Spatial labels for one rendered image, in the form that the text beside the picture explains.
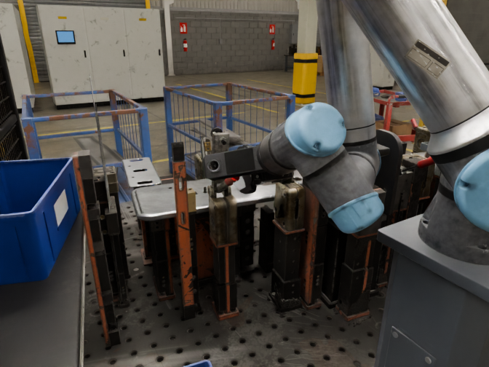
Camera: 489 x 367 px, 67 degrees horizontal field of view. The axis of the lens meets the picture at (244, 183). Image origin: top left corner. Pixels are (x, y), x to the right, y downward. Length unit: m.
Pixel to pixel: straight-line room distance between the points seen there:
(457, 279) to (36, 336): 0.61
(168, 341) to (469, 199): 0.79
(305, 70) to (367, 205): 7.90
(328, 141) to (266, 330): 0.66
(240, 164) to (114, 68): 8.32
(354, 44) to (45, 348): 0.62
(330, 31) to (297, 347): 0.74
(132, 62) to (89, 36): 0.99
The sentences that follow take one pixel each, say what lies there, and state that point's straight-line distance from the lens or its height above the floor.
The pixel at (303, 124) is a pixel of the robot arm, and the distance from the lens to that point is 0.50.
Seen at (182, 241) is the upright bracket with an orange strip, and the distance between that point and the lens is 0.95.
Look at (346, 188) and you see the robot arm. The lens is 0.53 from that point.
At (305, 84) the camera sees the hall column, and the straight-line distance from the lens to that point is 8.44.
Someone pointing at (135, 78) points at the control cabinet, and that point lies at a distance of 9.04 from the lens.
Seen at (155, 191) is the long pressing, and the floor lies 1.00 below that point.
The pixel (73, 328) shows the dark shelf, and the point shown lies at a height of 1.03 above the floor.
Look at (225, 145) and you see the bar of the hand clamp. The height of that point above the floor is 1.19.
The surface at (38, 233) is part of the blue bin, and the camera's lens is 0.71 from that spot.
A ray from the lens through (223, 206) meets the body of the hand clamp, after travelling 0.89.
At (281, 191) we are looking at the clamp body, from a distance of 0.95.
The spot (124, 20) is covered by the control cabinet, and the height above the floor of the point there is 1.75.
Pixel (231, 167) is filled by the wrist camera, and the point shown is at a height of 1.21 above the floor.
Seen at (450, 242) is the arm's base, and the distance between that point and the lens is 0.67.
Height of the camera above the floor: 1.42
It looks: 22 degrees down
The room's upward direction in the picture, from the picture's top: straight up
